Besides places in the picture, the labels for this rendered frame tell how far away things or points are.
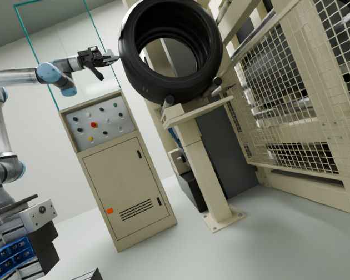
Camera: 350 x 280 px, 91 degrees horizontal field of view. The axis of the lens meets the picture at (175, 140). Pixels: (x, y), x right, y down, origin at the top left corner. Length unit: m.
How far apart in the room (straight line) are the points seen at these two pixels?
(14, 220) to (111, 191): 0.78
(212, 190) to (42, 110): 3.75
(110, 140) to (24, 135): 3.14
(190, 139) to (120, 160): 0.64
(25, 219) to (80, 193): 3.17
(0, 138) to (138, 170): 0.87
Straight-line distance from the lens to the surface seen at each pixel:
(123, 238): 1.73
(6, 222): 1.01
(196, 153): 1.28
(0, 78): 1.08
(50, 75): 0.95
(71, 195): 4.19
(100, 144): 1.58
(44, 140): 4.32
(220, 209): 1.41
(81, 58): 1.13
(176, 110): 0.89
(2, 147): 1.21
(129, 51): 0.99
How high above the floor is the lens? 0.72
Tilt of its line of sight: 1 degrees down
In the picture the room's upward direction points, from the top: 22 degrees counter-clockwise
